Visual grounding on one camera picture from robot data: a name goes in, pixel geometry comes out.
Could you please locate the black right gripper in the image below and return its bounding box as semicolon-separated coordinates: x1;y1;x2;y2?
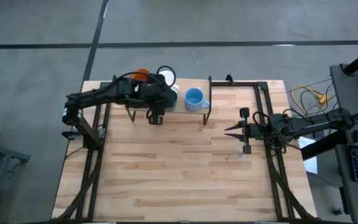
224;107;272;155

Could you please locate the green plastic cup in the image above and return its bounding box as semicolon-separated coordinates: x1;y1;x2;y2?
165;90;179;112

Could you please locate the plain white mug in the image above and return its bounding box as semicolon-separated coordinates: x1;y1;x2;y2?
157;66;180;94

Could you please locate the orange mug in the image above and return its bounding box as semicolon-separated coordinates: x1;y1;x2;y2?
134;68;150;82

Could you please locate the light blue mug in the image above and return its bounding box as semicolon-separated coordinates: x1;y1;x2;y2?
183;87;211;113

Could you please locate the clear plastic cup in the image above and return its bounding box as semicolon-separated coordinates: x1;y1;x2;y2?
233;146;250;162

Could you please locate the white paper sheet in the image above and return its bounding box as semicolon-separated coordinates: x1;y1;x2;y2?
297;136;319;175

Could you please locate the dark grey desk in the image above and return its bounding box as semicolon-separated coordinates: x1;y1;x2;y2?
329;63;358;224

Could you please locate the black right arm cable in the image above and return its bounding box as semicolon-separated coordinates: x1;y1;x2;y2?
252;110;291;153

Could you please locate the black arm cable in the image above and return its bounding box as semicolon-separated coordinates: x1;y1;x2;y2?
252;110;291;153
113;65;177;88

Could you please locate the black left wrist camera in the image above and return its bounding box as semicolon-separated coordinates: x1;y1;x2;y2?
147;107;164;126

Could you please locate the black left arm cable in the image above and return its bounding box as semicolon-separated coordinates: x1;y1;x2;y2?
113;65;177;88

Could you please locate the wooden shelf black metal frame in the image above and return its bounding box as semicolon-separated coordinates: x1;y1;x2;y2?
124;74;213;126

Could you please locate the yellow cable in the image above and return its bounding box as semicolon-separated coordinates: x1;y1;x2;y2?
290;84;328;108

